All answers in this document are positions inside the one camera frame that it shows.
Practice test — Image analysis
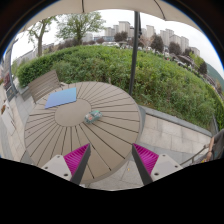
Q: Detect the green hedge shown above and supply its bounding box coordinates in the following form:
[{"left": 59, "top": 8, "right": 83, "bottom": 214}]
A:
[{"left": 17, "top": 46, "right": 224, "bottom": 129}]

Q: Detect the dark umbrella pole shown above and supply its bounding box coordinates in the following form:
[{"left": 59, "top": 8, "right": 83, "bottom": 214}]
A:
[{"left": 129, "top": 11, "right": 140, "bottom": 96}]

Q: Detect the person in grey clothes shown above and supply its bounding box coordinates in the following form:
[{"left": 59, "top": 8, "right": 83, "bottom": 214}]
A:
[{"left": 205, "top": 129, "right": 224, "bottom": 162}]

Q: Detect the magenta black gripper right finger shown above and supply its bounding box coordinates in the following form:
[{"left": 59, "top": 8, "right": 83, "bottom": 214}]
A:
[{"left": 132, "top": 143, "right": 182, "bottom": 185}]

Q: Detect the beige wooden bench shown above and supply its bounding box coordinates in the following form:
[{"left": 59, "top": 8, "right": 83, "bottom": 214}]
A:
[{"left": 28, "top": 70, "right": 62, "bottom": 102}]

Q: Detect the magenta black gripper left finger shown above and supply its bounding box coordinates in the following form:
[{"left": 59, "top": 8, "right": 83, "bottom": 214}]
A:
[{"left": 42, "top": 144, "right": 91, "bottom": 185}]

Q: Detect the round slatted wooden table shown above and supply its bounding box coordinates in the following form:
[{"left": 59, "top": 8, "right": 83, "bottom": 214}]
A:
[{"left": 24, "top": 82, "right": 142, "bottom": 184}]

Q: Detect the blue mouse pad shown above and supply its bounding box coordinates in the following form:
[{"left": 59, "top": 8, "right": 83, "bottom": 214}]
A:
[{"left": 45, "top": 87, "right": 76, "bottom": 108}]

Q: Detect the beige patio umbrella canopy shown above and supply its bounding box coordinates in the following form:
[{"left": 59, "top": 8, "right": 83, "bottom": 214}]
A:
[{"left": 20, "top": 0, "right": 200, "bottom": 32}]

